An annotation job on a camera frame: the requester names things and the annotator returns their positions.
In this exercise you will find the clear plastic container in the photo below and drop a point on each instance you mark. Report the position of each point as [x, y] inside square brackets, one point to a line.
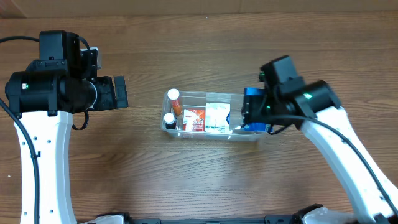
[198, 100]

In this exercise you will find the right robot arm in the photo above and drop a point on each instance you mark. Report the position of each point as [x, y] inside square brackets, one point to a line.
[314, 109]

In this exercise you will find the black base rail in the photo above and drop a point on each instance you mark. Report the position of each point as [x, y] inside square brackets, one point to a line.
[125, 218]

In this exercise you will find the black bottle white cap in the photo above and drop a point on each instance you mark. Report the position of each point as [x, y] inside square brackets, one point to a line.
[170, 121]

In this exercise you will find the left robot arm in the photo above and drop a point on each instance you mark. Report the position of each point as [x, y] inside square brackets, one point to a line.
[42, 100]

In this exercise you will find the red white box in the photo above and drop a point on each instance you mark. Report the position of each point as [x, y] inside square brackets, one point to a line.
[194, 120]

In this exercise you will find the white blue box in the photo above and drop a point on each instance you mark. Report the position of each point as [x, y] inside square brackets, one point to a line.
[217, 118]

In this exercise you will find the orange bottle white cap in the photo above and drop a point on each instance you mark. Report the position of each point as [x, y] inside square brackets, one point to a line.
[174, 98]

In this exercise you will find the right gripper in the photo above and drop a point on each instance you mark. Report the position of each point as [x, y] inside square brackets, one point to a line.
[246, 109]

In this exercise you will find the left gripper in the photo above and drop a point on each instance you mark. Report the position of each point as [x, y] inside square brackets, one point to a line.
[120, 92]

